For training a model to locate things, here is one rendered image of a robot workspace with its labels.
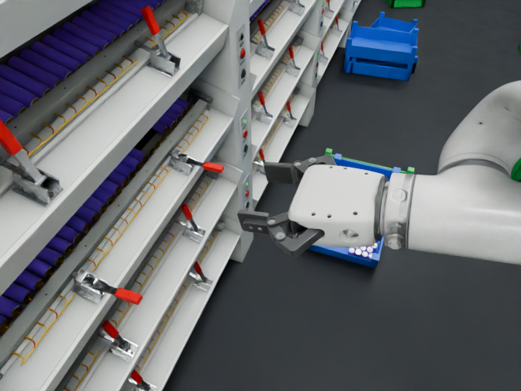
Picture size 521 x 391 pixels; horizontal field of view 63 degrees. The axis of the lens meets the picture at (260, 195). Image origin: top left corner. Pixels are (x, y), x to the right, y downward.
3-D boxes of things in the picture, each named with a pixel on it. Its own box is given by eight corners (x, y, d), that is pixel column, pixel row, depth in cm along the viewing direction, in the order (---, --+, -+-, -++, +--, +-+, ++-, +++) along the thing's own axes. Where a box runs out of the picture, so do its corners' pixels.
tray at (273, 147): (305, 108, 164) (319, 79, 154) (249, 219, 125) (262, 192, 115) (259, 84, 165) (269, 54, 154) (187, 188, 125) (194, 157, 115)
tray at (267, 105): (309, 61, 150) (326, 27, 140) (247, 171, 111) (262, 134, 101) (258, 36, 151) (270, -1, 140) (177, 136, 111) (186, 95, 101)
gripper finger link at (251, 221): (286, 254, 49) (234, 245, 51) (295, 233, 51) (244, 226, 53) (282, 235, 47) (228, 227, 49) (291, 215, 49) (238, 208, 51)
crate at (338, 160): (375, 268, 123) (379, 261, 116) (308, 249, 128) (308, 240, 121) (396, 180, 134) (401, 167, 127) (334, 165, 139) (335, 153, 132)
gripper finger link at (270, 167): (313, 187, 56) (267, 182, 59) (319, 171, 58) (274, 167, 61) (310, 168, 54) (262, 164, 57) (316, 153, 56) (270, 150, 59)
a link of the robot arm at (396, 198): (405, 267, 47) (377, 263, 49) (413, 211, 53) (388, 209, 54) (407, 214, 42) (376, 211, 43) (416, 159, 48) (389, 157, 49)
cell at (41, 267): (12, 249, 58) (54, 270, 58) (2, 259, 57) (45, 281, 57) (10, 242, 57) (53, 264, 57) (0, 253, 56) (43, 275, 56)
